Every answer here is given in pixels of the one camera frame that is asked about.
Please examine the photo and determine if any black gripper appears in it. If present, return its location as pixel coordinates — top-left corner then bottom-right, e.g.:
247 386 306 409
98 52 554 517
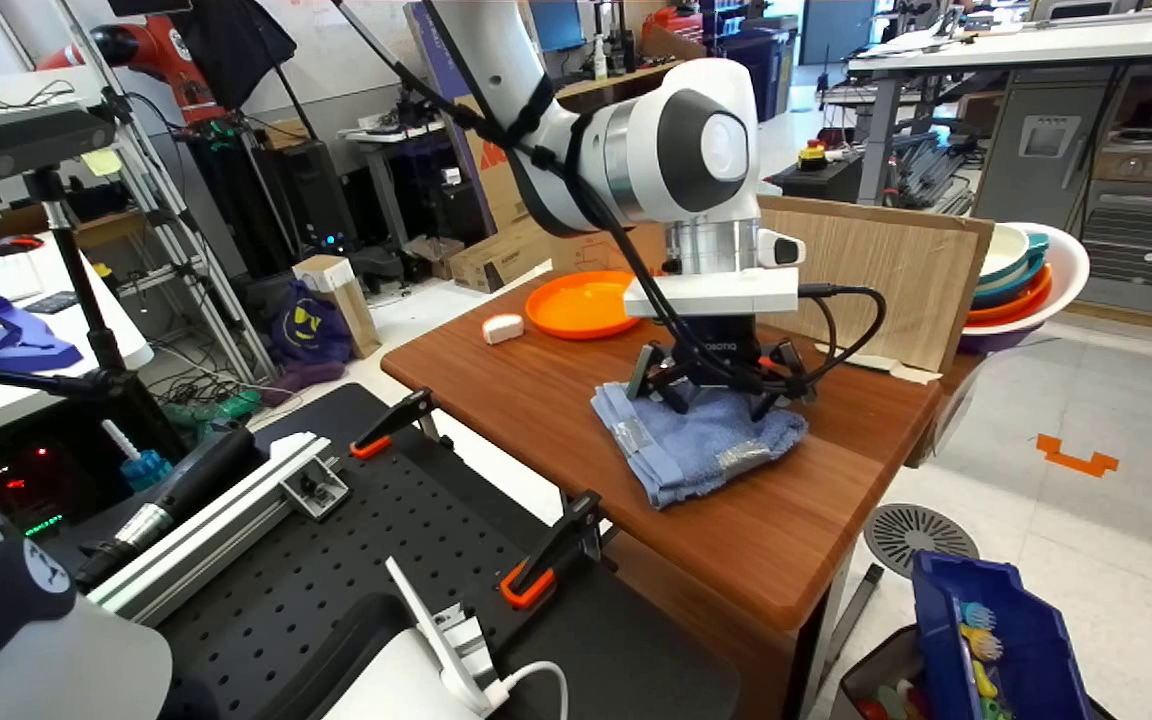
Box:
628 316 811 414

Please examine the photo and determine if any blue towel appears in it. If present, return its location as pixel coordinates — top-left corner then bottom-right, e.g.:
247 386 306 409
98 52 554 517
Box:
594 385 810 509

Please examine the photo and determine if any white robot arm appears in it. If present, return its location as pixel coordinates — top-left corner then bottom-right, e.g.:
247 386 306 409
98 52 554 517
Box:
424 0 811 414

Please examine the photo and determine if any orange plate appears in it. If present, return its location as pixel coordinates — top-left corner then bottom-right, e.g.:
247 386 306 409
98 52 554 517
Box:
523 271 637 338

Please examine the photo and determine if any cardboard box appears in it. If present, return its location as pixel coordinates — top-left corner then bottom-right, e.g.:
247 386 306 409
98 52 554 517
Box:
761 196 992 372

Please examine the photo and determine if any white and orange eraser block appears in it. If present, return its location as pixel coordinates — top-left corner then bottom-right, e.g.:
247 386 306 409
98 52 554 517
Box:
482 310 523 343

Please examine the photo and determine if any left orange black clamp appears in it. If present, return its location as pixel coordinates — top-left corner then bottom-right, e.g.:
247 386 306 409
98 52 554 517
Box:
498 492 606 610

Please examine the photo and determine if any orange black clamp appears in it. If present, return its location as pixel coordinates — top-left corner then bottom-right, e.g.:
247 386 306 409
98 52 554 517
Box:
498 492 606 610
347 386 436 459

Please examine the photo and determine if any right orange black clamp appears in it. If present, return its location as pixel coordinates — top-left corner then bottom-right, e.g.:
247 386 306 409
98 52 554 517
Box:
347 386 436 459

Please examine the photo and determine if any stack of coloured bowls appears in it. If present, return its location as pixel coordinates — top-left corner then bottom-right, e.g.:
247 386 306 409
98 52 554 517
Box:
961 220 1094 357

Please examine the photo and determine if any blue plastic bin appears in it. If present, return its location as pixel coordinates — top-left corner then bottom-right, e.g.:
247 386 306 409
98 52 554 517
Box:
911 550 1094 720

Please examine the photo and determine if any black perforated breadboard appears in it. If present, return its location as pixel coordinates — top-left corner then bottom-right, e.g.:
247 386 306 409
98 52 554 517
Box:
159 432 741 720

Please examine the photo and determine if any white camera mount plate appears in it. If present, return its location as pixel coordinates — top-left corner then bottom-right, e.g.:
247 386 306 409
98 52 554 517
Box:
657 269 802 316

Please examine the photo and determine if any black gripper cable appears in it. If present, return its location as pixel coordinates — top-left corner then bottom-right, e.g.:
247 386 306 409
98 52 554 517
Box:
751 278 892 404

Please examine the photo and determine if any white cable connector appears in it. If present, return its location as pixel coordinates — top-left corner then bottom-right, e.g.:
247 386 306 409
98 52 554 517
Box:
383 557 573 720

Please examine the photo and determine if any aluminium extrusion rail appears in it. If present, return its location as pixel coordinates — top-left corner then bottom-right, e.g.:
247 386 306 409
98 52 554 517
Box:
90 432 347 625

